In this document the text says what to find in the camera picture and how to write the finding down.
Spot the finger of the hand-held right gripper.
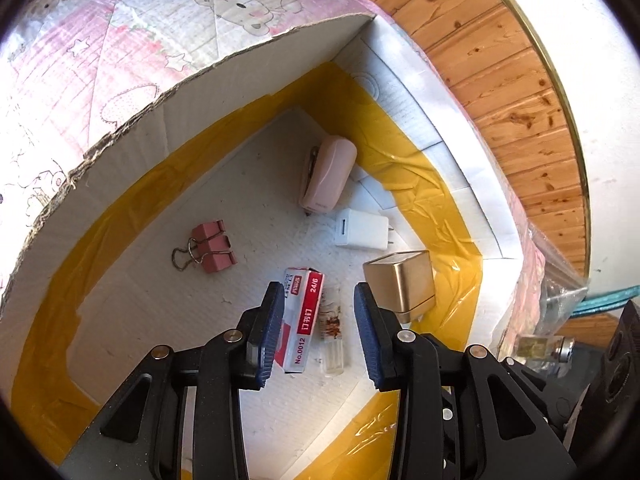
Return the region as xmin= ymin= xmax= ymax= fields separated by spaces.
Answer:
xmin=500 ymin=355 xmax=592 ymax=417

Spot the red white staples box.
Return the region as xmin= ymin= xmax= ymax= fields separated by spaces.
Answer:
xmin=277 ymin=267 xmax=326 ymax=375

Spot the white cardboard box yellow tape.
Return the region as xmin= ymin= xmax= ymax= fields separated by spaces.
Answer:
xmin=0 ymin=12 xmax=523 ymax=480

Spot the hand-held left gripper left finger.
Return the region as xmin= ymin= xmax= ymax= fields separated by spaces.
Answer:
xmin=64 ymin=281 xmax=286 ymax=480

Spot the brass wall trim strip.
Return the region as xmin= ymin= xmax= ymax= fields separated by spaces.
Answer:
xmin=470 ymin=0 xmax=592 ymax=276

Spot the gold metallic box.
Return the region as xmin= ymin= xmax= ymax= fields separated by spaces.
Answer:
xmin=362 ymin=250 xmax=437 ymax=325

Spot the pink binder clip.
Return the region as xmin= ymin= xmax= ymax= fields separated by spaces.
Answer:
xmin=172 ymin=240 xmax=237 ymax=274
xmin=189 ymin=221 xmax=232 ymax=253

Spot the clear plastic bag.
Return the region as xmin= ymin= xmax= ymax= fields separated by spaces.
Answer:
xmin=525 ymin=220 xmax=601 ymax=322

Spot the pink stapler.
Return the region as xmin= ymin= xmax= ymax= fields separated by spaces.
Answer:
xmin=298 ymin=135 xmax=358 ymax=216

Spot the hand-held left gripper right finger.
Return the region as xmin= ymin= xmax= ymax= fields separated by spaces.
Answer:
xmin=353 ymin=283 xmax=577 ymax=480

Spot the pink bear printed blanket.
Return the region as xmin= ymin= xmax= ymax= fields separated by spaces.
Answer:
xmin=0 ymin=0 xmax=548 ymax=346

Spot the white charger plug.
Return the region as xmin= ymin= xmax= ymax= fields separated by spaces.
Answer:
xmin=334 ymin=208 xmax=398 ymax=251

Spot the small bottle with silver cap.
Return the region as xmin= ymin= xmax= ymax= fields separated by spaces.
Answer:
xmin=517 ymin=332 xmax=576 ymax=378

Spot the small clear glass bottle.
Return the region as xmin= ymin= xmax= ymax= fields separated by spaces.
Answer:
xmin=317 ymin=285 xmax=348 ymax=378

